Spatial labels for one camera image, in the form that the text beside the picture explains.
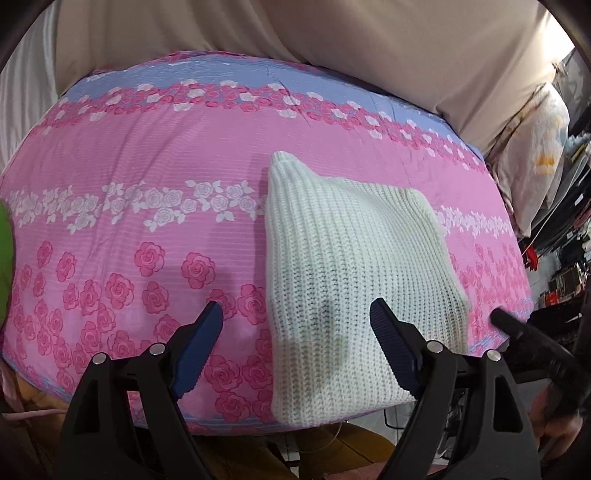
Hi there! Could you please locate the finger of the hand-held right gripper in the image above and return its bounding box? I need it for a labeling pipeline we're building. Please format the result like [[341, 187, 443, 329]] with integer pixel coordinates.
[[490, 308, 589, 409]]

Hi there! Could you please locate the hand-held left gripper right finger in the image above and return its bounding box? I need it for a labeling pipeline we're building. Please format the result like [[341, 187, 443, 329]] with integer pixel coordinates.
[[369, 298, 542, 480]]

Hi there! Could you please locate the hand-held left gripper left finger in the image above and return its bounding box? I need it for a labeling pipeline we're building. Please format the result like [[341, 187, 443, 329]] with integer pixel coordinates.
[[58, 301, 225, 480]]

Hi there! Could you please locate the white knit sweater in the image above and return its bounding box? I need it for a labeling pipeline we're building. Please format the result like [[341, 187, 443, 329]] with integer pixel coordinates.
[[263, 151, 472, 428]]

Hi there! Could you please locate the person's right hand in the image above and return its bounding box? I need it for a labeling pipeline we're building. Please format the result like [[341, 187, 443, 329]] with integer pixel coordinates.
[[529, 383, 585, 469]]

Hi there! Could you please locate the dark household clutter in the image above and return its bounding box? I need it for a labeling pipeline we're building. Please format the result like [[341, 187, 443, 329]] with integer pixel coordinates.
[[519, 46, 591, 326]]

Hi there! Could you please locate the white printed pillow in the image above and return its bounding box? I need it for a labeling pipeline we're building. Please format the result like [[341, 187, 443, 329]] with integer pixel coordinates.
[[489, 82, 571, 238]]

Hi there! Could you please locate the pink floral blanket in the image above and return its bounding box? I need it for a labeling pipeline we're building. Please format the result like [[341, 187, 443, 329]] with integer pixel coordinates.
[[0, 50, 536, 437]]

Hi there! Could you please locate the green cloth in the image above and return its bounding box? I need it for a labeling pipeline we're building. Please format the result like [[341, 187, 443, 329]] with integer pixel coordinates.
[[0, 200, 17, 324]]

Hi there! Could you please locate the white curtain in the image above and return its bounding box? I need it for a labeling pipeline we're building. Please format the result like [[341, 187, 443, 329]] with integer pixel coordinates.
[[0, 9, 63, 162]]

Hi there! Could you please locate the beige cloth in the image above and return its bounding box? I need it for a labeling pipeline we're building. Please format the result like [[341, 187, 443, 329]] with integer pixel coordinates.
[[54, 0, 577, 155]]

